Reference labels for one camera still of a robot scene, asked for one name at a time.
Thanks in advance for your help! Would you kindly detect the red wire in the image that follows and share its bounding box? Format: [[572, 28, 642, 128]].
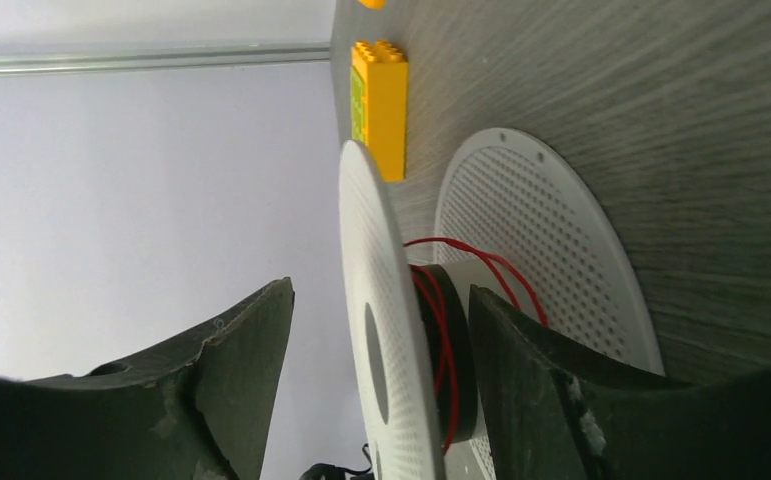
[[403, 237, 551, 455]]

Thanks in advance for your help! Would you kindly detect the grey cable spool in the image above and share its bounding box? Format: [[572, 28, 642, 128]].
[[339, 128, 664, 479]]

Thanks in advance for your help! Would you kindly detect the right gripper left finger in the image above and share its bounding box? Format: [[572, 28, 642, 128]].
[[0, 278, 295, 479]]

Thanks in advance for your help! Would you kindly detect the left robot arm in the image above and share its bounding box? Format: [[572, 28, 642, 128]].
[[299, 444, 375, 480]]

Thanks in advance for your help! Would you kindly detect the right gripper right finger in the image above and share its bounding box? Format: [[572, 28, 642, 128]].
[[469, 287, 771, 479]]

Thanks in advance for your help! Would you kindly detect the orange bin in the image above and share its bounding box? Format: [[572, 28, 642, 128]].
[[358, 0, 387, 10]]

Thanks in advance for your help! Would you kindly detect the left aluminium frame post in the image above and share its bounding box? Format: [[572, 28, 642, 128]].
[[0, 42, 330, 77]]

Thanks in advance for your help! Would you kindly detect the yellow toy brick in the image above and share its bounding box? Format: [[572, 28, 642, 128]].
[[350, 40, 409, 182]]

